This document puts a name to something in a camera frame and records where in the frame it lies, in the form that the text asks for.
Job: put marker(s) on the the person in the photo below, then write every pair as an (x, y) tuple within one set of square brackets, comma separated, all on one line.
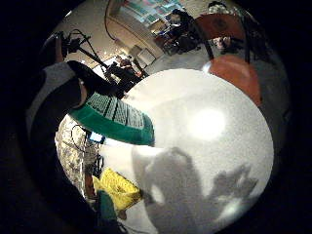
[(57, 73)]

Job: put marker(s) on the small blue lit screen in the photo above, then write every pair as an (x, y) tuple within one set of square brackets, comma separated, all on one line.
[(96, 137)]

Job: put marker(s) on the white box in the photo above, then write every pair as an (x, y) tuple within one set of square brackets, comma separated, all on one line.
[(148, 57)]

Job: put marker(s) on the dark equipment cluster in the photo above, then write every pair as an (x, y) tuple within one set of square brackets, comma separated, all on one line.
[(180, 34)]

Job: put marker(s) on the yellow bag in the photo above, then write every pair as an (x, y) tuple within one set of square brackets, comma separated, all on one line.
[(118, 188)]

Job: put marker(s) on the teal bag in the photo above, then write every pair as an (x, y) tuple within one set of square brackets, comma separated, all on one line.
[(107, 208)]

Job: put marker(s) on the black tripod with camera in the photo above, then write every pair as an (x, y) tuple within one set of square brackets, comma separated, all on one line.
[(76, 45)]

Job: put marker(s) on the colourful wall board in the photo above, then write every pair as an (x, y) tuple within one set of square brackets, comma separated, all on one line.
[(151, 9)]

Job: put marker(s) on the orange chair black frame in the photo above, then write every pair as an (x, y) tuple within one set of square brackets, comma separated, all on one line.
[(235, 74)]

